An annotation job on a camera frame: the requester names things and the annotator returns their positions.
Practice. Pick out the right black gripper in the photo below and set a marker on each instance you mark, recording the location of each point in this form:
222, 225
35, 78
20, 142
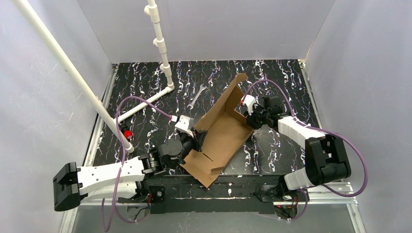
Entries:
252, 117

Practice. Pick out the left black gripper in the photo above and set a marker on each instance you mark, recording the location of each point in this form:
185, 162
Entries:
196, 139

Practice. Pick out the brown cardboard box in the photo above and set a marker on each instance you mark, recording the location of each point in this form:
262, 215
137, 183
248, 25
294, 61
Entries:
227, 132

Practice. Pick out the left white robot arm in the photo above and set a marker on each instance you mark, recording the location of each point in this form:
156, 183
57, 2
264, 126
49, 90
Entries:
74, 184

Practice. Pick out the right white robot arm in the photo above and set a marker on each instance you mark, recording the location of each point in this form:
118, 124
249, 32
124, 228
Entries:
325, 156

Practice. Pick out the silver wrench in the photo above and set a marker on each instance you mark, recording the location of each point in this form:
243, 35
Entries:
202, 87

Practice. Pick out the red emergency stop button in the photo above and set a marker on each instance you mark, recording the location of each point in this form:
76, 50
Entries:
128, 135

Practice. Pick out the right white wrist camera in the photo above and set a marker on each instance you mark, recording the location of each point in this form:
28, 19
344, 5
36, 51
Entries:
249, 102

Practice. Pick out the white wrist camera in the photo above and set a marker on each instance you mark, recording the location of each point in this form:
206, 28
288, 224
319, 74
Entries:
249, 102
183, 124

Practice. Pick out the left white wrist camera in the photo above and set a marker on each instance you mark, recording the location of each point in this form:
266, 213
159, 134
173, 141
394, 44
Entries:
183, 124

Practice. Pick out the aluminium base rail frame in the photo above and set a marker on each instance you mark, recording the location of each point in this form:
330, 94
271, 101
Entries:
263, 158

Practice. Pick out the white pvc pipe frame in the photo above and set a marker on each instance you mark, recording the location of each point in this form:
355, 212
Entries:
60, 54

